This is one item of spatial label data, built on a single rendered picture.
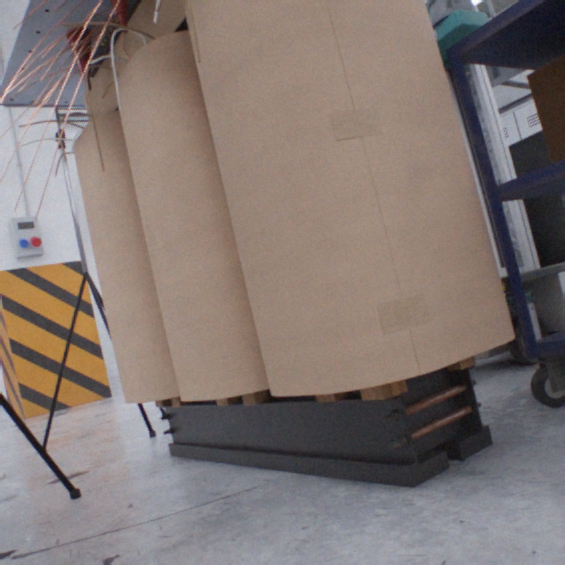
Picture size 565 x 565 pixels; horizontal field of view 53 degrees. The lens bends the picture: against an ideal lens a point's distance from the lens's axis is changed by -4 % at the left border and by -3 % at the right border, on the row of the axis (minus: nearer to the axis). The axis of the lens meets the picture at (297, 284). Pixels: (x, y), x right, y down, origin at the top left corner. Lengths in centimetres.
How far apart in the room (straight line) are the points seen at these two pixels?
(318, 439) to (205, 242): 51
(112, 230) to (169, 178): 44
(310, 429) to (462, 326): 44
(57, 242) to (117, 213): 476
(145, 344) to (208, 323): 43
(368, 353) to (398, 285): 12
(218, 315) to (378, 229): 50
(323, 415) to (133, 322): 72
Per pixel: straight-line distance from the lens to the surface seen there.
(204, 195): 135
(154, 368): 172
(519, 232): 235
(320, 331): 98
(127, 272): 175
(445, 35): 232
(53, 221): 658
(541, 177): 137
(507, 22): 145
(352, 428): 120
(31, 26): 195
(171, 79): 146
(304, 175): 99
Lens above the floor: 34
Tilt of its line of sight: 3 degrees up
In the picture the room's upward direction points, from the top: 13 degrees counter-clockwise
